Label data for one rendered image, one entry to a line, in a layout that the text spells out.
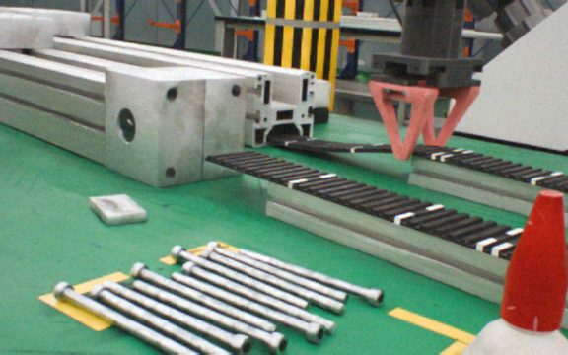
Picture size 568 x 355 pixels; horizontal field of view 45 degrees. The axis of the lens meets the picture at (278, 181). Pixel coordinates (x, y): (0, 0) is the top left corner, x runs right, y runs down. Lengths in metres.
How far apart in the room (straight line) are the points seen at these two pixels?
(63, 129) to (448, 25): 0.40
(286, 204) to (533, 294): 0.35
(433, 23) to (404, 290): 0.30
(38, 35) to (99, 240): 0.54
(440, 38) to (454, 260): 0.27
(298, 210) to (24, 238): 0.20
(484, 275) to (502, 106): 0.58
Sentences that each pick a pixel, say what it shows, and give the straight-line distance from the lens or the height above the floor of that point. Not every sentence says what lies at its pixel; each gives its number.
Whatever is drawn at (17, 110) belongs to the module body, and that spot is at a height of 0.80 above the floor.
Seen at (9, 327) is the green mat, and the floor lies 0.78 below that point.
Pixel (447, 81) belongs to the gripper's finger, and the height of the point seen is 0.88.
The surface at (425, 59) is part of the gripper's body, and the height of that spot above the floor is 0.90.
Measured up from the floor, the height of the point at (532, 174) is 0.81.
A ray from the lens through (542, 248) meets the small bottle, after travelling 0.20.
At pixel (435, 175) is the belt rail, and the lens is 0.67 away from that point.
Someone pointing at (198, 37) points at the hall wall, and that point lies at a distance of 11.74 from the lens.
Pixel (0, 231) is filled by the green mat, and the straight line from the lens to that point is 0.51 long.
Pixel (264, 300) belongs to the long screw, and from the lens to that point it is 0.38.
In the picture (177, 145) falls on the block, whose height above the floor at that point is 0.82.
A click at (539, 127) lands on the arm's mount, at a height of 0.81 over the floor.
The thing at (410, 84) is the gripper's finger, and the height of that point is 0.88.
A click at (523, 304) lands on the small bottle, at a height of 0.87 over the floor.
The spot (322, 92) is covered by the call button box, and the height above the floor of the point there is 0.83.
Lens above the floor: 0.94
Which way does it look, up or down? 15 degrees down
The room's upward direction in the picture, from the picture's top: 4 degrees clockwise
